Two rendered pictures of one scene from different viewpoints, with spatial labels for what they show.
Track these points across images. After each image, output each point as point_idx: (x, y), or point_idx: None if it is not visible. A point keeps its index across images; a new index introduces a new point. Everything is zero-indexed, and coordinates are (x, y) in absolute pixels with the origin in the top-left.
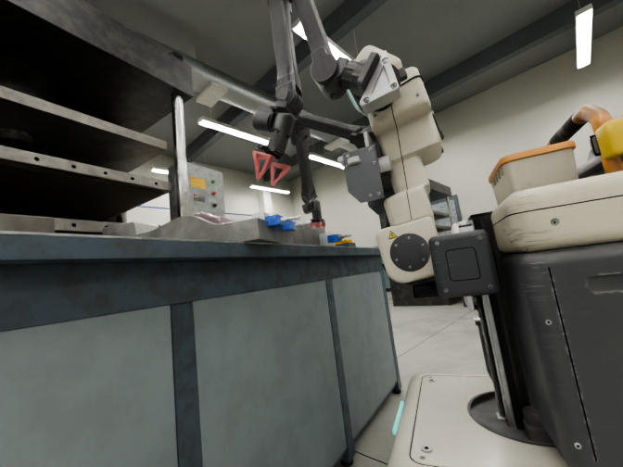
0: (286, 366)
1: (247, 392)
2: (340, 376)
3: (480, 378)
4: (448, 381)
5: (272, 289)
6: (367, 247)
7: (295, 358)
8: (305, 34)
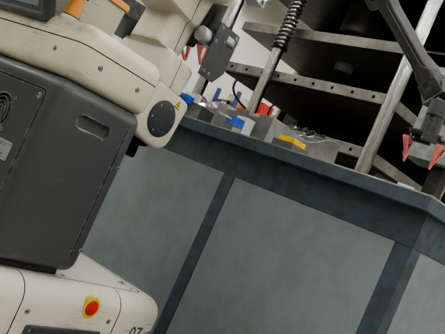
0: (142, 211)
1: (116, 199)
2: (179, 280)
3: (88, 280)
4: (108, 280)
5: (164, 149)
6: (319, 160)
7: (151, 212)
8: None
